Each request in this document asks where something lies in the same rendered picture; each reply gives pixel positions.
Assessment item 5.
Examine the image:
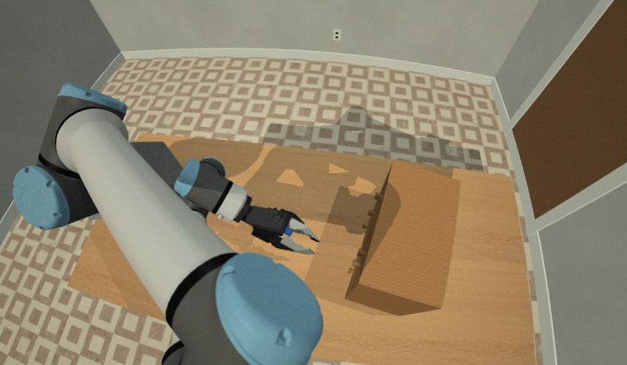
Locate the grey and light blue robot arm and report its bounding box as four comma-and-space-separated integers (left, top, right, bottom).
13, 83, 323, 365

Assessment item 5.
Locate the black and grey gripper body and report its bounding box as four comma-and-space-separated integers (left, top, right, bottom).
234, 195, 283, 243

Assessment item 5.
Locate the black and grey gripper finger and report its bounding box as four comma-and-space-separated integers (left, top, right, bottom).
267, 236, 315, 254
286, 211, 319, 242

